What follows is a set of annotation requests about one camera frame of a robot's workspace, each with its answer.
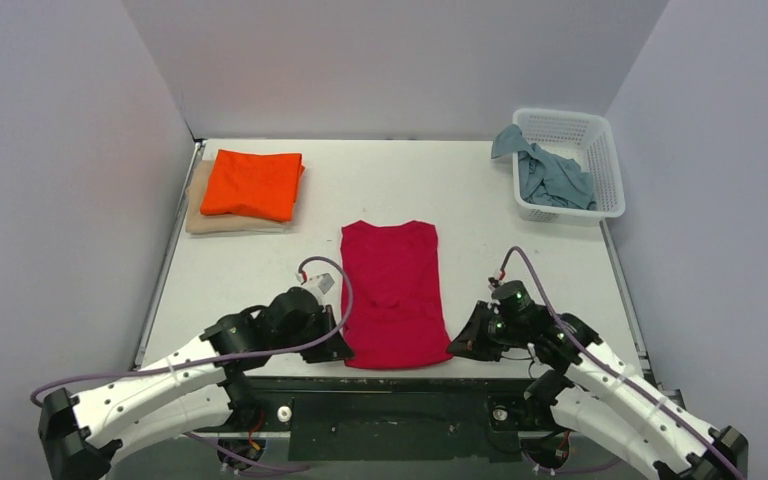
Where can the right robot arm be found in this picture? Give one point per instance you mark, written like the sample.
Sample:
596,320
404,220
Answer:
589,389

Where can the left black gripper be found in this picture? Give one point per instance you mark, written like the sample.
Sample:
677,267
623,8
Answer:
330,337

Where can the red t shirt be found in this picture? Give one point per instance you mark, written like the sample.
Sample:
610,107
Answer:
396,320

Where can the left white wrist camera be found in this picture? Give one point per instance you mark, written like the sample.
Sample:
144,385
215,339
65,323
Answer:
319,285

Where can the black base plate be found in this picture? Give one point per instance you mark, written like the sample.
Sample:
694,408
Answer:
385,419

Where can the folded beige t shirt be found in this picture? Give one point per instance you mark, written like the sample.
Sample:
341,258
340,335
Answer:
197,223

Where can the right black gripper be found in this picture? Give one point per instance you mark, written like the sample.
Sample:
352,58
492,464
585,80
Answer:
475,332

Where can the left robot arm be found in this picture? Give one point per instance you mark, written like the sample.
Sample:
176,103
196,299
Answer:
202,384

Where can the folded orange t shirt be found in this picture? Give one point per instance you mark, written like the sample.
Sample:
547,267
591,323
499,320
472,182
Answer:
262,186

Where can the grey-blue t shirt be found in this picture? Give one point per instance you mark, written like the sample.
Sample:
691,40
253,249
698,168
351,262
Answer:
545,178

